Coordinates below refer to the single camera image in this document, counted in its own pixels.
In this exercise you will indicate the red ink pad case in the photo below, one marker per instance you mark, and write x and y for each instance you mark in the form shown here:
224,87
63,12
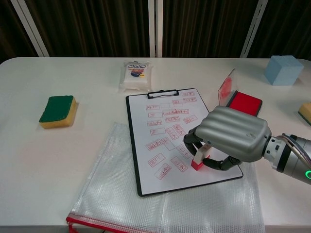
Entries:
245,102

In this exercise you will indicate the dark pleated curtain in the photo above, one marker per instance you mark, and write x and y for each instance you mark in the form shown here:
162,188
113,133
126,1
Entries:
97,26

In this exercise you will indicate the green yellow scouring sponge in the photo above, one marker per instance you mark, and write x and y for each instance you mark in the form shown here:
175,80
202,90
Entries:
57,108

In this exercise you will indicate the black clipboard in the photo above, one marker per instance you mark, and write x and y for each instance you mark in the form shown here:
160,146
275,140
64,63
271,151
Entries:
132,150

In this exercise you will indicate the white rubber stamp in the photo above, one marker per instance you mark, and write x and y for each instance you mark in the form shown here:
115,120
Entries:
200,157

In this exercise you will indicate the clear mesh zipper pouch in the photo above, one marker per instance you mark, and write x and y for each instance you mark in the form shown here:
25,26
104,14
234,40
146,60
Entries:
116,199

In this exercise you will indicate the yellow sponge with square hole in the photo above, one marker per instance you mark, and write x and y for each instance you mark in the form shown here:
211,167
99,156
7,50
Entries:
306,112

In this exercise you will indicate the light blue foam cube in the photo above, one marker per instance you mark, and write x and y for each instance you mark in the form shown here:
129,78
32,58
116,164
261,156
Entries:
283,70

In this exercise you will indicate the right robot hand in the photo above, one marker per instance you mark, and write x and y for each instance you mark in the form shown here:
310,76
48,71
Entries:
233,133

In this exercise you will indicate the packaged white sponge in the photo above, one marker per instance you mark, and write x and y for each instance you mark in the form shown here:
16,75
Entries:
136,81

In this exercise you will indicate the white frame post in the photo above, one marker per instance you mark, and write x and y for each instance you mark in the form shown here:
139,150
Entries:
253,28
155,28
30,28

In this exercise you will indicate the white stamped paper sheet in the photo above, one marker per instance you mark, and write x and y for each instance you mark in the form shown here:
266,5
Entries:
155,179

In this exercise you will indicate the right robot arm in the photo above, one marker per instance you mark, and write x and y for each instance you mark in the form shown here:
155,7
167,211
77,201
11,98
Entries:
291,157

